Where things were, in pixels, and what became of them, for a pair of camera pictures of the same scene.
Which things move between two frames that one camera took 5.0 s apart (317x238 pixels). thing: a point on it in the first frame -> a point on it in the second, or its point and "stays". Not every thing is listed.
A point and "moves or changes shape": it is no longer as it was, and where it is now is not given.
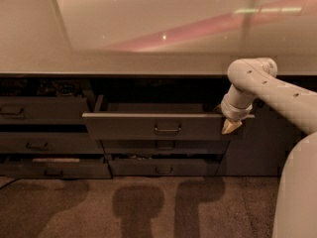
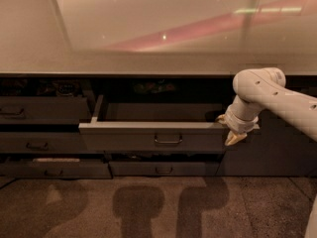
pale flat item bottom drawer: x=52 y=160 stays
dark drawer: x=154 y=121 moves or changes shape
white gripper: x=233 y=112 -> x=240 y=124
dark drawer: x=55 y=171 stays
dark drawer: x=162 y=167 stays
